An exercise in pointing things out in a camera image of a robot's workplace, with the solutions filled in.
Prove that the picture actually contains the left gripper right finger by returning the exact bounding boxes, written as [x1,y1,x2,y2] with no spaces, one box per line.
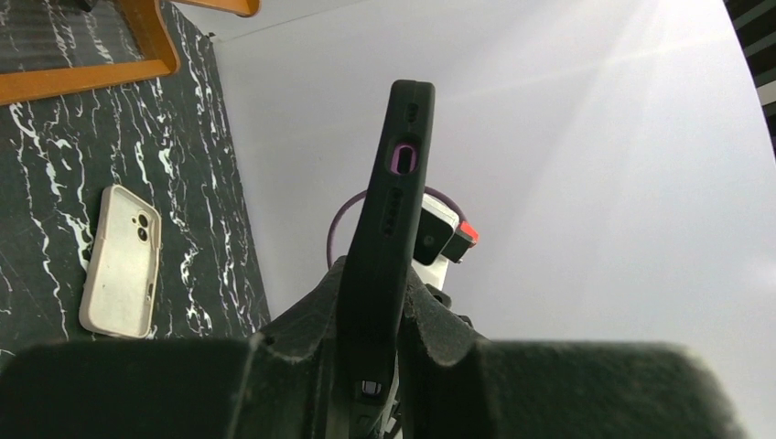
[398,273,748,438]

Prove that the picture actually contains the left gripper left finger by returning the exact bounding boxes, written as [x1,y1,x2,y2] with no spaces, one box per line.
[1,261,346,438]

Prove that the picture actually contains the black smartphone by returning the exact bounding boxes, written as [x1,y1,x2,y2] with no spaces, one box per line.
[336,80,436,405]

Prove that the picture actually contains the phone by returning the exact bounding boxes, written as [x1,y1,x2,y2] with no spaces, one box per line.
[79,185,162,339]

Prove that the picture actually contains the orange wooden shelf rack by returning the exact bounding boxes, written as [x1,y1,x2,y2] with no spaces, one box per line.
[0,0,263,107]

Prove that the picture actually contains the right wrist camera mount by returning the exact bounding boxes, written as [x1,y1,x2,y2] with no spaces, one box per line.
[412,187,480,290]

